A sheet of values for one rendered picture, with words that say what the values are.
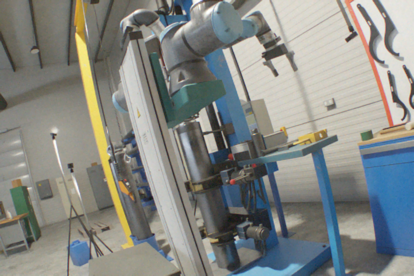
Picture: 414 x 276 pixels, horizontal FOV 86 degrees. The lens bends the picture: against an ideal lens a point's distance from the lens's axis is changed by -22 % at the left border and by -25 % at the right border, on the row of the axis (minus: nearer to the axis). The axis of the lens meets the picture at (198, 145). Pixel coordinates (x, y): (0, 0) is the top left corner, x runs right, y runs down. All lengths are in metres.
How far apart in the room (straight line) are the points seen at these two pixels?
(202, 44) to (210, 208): 1.65
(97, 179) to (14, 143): 4.24
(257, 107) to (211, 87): 2.02
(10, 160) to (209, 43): 12.50
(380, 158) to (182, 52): 1.60
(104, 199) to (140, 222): 8.88
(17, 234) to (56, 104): 7.42
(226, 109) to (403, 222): 1.81
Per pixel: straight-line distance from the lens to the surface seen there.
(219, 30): 0.97
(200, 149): 2.37
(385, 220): 2.32
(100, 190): 12.35
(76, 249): 4.65
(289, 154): 1.79
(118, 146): 3.55
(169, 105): 1.12
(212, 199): 2.39
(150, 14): 1.93
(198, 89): 0.99
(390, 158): 2.11
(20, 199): 9.07
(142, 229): 3.57
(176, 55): 1.07
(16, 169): 13.08
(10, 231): 7.68
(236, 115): 2.61
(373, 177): 2.22
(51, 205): 12.89
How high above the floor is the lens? 1.22
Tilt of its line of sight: 1 degrees up
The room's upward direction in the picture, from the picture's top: 17 degrees counter-clockwise
